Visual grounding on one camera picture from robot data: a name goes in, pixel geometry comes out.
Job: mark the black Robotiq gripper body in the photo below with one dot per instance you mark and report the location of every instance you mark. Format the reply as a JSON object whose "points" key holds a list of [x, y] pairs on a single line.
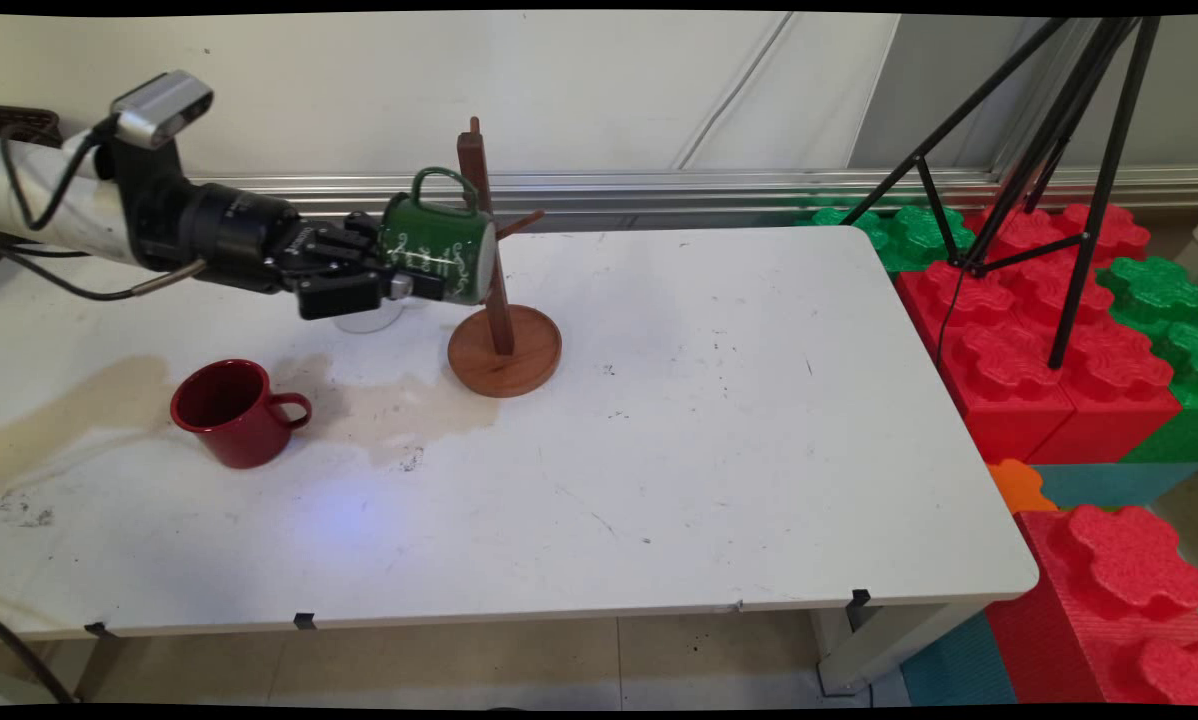
{"points": [[244, 240]]}

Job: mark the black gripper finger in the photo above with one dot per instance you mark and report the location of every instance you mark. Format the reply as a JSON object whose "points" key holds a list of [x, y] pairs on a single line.
{"points": [[344, 297], [354, 238]]}

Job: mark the green printed enamel mug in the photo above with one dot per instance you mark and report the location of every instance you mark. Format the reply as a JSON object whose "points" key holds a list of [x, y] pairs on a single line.
{"points": [[439, 250]]}

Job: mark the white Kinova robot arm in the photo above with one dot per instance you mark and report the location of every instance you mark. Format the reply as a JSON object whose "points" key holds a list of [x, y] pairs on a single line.
{"points": [[49, 200]]}

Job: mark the white enamel mug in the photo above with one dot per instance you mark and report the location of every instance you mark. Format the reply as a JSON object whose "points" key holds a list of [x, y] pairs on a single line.
{"points": [[364, 323]]}

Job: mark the red ceramic mug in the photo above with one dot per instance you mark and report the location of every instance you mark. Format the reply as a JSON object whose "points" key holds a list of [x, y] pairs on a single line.
{"points": [[239, 425]]}

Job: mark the wooden mug tree stand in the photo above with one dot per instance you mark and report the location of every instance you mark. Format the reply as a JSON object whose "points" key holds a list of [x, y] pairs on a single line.
{"points": [[504, 360]]}

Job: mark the brown wicker basket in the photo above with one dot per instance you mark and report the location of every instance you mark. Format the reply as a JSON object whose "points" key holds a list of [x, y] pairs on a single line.
{"points": [[19, 122]]}

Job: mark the black table edge clip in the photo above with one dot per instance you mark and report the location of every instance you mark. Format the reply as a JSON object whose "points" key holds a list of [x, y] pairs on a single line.
{"points": [[305, 621], [99, 630], [860, 599]]}

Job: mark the green foam block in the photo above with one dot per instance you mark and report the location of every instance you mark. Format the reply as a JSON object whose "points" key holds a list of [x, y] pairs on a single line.
{"points": [[909, 235], [1159, 295]]}

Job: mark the white table leg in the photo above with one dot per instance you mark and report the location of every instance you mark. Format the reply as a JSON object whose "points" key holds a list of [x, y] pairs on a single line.
{"points": [[879, 645]]}

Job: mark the orange foam piece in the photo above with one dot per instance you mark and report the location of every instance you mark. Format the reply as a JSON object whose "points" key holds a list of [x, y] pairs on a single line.
{"points": [[1019, 485]]}

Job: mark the teal floor mat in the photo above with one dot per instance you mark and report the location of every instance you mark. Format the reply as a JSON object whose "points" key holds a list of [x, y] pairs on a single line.
{"points": [[959, 665], [1109, 483]]}

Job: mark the small red foam block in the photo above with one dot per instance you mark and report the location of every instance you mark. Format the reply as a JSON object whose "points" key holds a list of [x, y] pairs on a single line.
{"points": [[1114, 235]]}

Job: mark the tall red foam block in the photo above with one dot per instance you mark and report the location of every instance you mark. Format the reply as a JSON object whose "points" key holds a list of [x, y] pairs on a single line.
{"points": [[1119, 600]]}

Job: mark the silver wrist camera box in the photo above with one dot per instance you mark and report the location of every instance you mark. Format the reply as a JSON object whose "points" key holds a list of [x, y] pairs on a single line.
{"points": [[164, 108]]}

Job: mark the aluminium wall rail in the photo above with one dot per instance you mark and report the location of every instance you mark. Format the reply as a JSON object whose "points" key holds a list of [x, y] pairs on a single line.
{"points": [[659, 195]]}

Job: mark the black camera tripod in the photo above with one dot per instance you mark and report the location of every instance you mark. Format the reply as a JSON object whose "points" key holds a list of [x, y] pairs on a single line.
{"points": [[1084, 270]]}

